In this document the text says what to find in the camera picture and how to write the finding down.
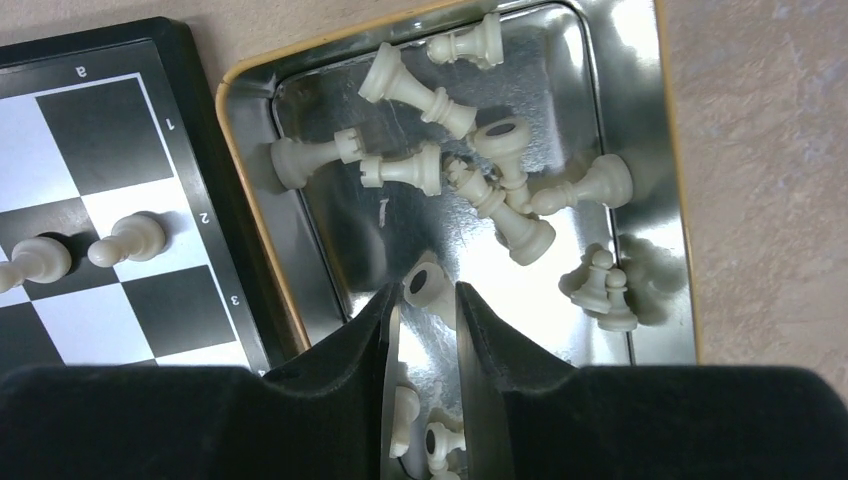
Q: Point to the white queen chess piece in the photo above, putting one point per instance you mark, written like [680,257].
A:
[389,79]

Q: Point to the white king chess piece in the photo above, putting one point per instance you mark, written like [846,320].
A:
[527,239]

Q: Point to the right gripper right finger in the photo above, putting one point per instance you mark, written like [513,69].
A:
[530,415]

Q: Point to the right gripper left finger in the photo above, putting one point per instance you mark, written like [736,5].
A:
[324,414]

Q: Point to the white pawn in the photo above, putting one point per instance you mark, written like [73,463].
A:
[39,259]
[592,295]
[137,238]

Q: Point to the black and white chessboard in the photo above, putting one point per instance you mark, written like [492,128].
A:
[102,124]

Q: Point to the white rook chess piece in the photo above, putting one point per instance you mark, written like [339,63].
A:
[294,162]

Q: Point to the white pawn standing in tin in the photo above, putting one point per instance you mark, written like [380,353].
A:
[592,295]

